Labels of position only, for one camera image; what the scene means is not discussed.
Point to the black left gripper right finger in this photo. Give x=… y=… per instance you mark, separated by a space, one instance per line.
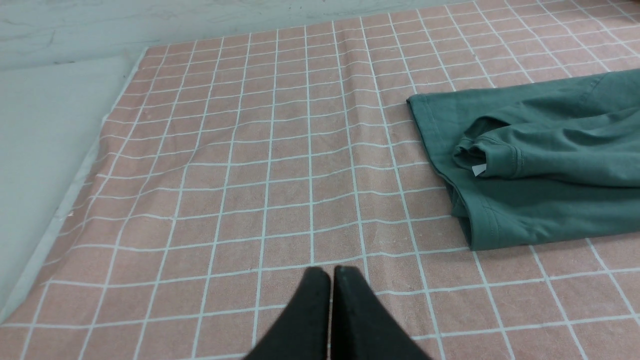
x=361 y=327

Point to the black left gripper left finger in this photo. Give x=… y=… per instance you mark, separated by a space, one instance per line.
x=301 y=331

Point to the pink checkered tablecloth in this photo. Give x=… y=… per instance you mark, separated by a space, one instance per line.
x=229 y=165

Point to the green long-sleeved shirt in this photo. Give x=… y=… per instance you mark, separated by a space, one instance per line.
x=538 y=163

